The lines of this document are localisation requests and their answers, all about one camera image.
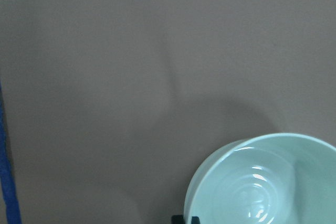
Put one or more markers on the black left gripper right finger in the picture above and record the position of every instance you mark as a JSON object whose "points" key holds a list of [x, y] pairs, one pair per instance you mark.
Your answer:
{"points": [[195, 220]]}

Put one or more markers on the light green ceramic bowl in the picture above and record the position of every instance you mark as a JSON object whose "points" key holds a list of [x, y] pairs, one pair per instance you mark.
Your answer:
{"points": [[274, 178]]}

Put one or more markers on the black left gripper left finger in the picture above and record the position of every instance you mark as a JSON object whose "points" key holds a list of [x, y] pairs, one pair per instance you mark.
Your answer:
{"points": [[177, 219]]}

